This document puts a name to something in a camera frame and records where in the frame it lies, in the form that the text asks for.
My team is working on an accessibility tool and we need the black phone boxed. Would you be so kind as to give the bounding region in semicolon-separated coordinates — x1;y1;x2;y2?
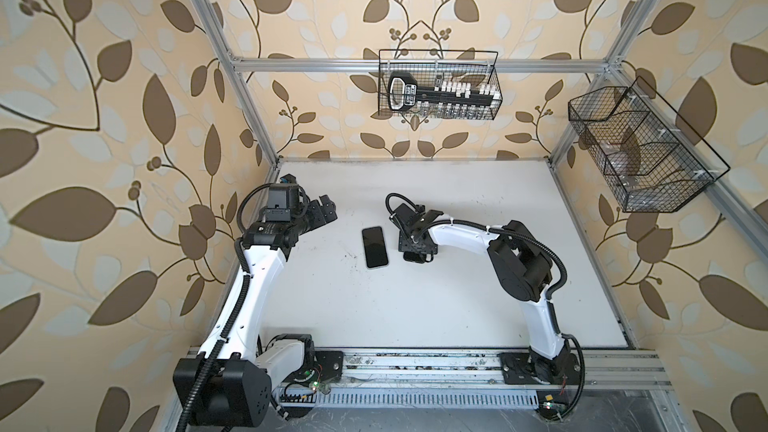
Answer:
403;251;434;264

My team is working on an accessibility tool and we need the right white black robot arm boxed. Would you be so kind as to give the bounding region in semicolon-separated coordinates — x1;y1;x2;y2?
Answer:
385;193;586;422

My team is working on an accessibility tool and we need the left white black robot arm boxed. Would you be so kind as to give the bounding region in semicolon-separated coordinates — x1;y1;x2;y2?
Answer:
173;174;337;431

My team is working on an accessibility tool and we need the black smartphone on table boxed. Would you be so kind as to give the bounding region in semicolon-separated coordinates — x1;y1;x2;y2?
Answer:
362;226;389;269

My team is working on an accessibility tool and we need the back wire basket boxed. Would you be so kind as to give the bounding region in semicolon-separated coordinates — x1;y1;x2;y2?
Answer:
377;48;503;121

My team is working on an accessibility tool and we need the wire basket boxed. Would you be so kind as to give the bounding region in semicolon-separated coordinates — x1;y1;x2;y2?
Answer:
568;77;731;213
377;48;503;121

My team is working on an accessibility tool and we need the right wire basket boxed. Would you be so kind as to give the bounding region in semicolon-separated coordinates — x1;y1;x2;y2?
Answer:
568;77;731;213

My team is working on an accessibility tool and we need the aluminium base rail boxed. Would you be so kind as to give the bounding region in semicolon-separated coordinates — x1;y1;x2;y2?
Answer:
179;347;673;409

